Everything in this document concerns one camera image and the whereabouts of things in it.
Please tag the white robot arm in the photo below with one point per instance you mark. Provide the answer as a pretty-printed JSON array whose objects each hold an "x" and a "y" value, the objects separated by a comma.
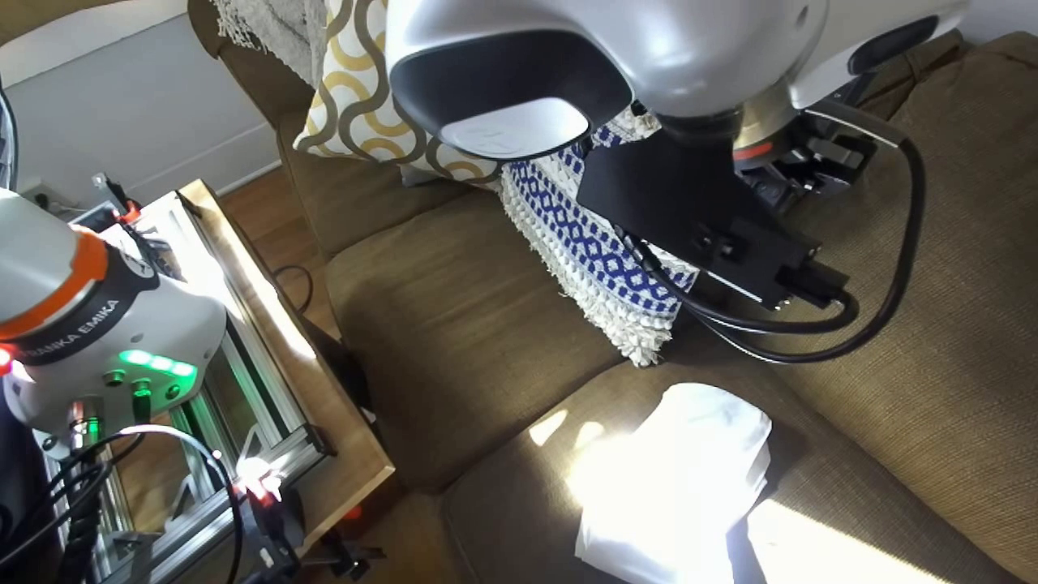
[{"x": 512, "y": 78}]

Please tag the brown fabric sofa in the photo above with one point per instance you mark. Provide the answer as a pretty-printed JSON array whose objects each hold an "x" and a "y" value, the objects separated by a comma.
[{"x": 902, "y": 413}]

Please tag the blue white woven pillow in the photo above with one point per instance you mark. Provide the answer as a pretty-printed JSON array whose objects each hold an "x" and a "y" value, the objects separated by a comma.
[{"x": 583, "y": 251}]

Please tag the yellow grey wave pillow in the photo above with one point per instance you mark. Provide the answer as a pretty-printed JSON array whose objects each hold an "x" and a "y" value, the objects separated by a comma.
[{"x": 355, "y": 111}]

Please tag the white folded cloth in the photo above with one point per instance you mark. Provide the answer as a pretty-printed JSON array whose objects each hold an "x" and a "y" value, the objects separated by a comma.
[{"x": 661, "y": 504}]

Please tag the wooden side table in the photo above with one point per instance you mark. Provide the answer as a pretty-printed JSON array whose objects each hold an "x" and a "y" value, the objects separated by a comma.
[{"x": 268, "y": 393}]

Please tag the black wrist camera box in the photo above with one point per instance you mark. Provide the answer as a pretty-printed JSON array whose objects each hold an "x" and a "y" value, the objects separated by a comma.
[{"x": 692, "y": 206}]

